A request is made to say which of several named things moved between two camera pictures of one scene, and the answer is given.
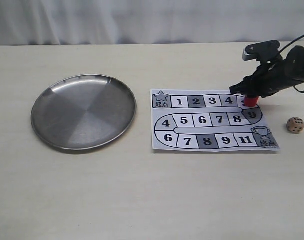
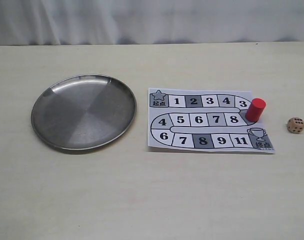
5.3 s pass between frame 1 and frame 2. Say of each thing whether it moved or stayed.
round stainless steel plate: stayed
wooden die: stayed
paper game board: stayed
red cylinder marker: moved
